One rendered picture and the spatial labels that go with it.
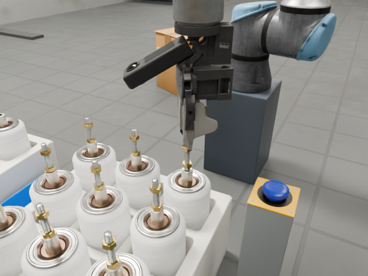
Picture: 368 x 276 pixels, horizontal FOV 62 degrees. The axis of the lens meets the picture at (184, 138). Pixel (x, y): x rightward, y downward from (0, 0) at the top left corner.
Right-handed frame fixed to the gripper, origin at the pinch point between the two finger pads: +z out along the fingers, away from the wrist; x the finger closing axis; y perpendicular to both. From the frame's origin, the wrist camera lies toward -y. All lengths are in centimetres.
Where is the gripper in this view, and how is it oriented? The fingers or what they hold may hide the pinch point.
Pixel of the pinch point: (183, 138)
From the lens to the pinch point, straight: 55.8
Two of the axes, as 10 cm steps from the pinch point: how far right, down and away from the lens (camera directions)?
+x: -1.5, -5.1, 8.5
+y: 9.9, -0.8, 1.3
